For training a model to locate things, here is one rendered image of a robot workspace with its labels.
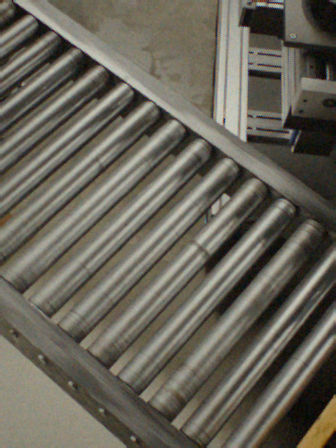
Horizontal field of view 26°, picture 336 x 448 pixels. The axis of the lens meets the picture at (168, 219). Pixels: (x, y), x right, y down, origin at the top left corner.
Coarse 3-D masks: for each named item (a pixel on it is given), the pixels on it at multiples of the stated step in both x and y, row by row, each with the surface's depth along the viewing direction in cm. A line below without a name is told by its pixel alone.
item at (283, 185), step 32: (0, 0) 153; (32, 0) 150; (64, 32) 146; (96, 64) 144; (128, 64) 144; (160, 96) 141; (192, 128) 137; (224, 128) 138; (256, 160) 135; (288, 192) 132; (320, 224) 130; (320, 256) 137
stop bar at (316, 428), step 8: (328, 408) 111; (320, 416) 111; (328, 416) 111; (320, 424) 110; (328, 424) 110; (312, 432) 109; (320, 432) 109; (328, 432) 109; (304, 440) 109; (312, 440) 109; (320, 440) 109
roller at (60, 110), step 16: (80, 80) 141; (96, 80) 141; (64, 96) 138; (80, 96) 140; (96, 96) 143; (48, 112) 136; (64, 112) 138; (32, 128) 134; (48, 128) 136; (0, 144) 132; (16, 144) 132; (32, 144) 134; (0, 160) 131; (16, 160) 133; (0, 176) 132
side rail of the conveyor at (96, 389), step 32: (0, 288) 118; (0, 320) 118; (32, 320) 116; (32, 352) 118; (64, 352) 114; (64, 384) 118; (96, 384) 112; (96, 416) 119; (128, 416) 110; (160, 416) 110
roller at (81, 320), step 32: (224, 160) 135; (192, 192) 131; (224, 192) 134; (160, 224) 127; (192, 224) 130; (128, 256) 124; (160, 256) 126; (96, 288) 120; (128, 288) 122; (64, 320) 117; (96, 320) 118
